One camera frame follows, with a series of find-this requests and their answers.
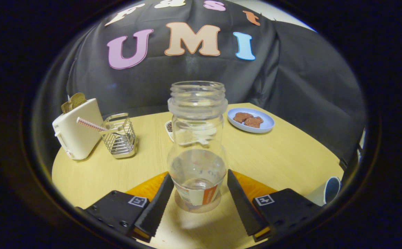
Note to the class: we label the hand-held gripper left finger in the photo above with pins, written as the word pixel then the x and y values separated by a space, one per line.
pixel 159 204

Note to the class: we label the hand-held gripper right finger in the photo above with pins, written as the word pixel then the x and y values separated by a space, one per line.
pixel 242 204

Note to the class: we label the clear glass juice bottle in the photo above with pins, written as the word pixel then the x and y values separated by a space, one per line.
pixel 197 138

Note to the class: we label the blue speckled cup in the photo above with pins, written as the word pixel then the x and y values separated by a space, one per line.
pixel 330 190

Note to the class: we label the wooden table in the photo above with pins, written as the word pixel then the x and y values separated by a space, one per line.
pixel 273 155

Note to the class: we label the white divided grain dish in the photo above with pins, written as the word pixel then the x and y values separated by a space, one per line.
pixel 169 129

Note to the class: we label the light blue plate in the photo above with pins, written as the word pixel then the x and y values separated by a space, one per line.
pixel 266 126

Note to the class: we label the brown cookie piece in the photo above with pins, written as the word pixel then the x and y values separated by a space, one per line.
pixel 253 122
pixel 242 117

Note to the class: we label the white toaster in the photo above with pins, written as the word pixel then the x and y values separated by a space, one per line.
pixel 80 138

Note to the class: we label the red white striped straw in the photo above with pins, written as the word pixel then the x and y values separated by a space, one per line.
pixel 88 123

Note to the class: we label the black backdrop cloth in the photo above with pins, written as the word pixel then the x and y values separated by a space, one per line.
pixel 290 79

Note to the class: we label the brown toast slice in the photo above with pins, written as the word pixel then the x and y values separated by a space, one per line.
pixel 73 101

